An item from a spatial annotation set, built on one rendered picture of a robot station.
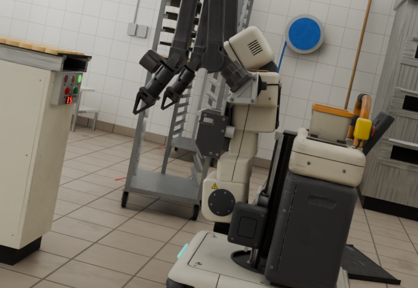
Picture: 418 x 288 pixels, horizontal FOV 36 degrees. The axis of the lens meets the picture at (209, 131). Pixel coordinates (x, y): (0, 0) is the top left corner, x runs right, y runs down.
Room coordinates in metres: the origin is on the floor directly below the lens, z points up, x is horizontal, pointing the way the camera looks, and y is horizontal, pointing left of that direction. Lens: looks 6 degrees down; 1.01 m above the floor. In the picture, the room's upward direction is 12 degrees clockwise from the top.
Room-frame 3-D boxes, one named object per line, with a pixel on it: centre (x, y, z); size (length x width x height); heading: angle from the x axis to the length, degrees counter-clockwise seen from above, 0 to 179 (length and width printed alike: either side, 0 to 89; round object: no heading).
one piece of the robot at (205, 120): (2.45, -0.04, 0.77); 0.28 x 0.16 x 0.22; 173
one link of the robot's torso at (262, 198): (2.37, -0.15, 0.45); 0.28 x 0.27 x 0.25; 173
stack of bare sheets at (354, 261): (3.69, -0.95, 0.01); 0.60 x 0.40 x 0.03; 14
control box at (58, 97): (2.70, 0.63, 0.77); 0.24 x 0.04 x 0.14; 173
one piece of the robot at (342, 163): (2.40, -0.42, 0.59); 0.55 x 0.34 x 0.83; 173
